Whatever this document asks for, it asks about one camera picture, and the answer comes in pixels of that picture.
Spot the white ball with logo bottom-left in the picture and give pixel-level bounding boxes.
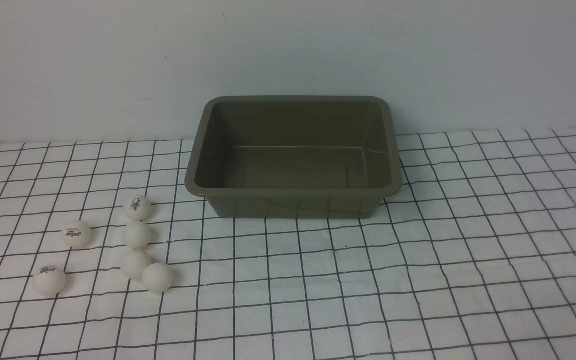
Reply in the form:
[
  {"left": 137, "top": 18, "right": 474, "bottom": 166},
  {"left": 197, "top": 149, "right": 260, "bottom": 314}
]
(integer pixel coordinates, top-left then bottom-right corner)
[{"left": 32, "top": 265, "right": 67, "bottom": 297}]

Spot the white ball with logo top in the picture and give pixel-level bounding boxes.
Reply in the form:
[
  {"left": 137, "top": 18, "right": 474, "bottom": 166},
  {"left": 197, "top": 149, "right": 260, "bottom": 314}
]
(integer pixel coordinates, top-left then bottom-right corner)
[{"left": 123, "top": 194, "right": 153, "bottom": 222}]

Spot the white black grid tablecloth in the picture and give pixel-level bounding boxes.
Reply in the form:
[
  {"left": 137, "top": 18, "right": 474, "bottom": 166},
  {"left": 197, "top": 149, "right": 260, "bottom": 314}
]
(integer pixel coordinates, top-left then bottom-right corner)
[{"left": 0, "top": 128, "right": 576, "bottom": 360}]

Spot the olive green plastic bin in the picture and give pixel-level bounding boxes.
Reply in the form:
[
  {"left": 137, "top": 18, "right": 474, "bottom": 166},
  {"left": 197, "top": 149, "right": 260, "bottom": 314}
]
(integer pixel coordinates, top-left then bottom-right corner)
[{"left": 184, "top": 95, "right": 403, "bottom": 219}]

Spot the plain white ball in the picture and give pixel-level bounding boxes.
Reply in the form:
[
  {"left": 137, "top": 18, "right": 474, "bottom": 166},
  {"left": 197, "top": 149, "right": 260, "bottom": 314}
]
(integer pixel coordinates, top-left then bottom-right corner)
[
  {"left": 141, "top": 263, "right": 174, "bottom": 294},
  {"left": 120, "top": 249, "right": 154, "bottom": 281},
  {"left": 123, "top": 221, "right": 154, "bottom": 249}
]

